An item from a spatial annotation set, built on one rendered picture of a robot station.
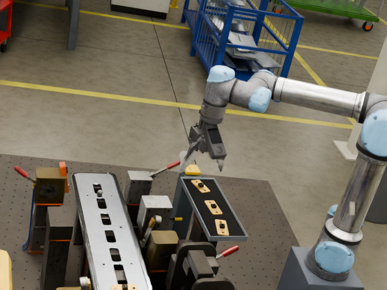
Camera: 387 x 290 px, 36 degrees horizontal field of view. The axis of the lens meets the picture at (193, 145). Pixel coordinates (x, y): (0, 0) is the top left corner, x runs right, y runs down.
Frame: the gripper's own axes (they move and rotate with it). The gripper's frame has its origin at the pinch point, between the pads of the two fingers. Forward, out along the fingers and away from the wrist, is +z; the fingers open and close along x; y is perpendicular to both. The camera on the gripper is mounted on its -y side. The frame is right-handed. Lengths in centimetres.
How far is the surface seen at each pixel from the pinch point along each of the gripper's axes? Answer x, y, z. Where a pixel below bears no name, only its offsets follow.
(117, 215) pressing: 13.6, 28.9, 35.3
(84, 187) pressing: 21, 49, 35
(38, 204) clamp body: 39, 48, 41
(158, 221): 6.0, 10.4, 25.5
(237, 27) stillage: -312, 511, 106
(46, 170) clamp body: 36, 53, 29
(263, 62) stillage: -270, 373, 101
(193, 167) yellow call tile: -17.4, 35.2, 19.3
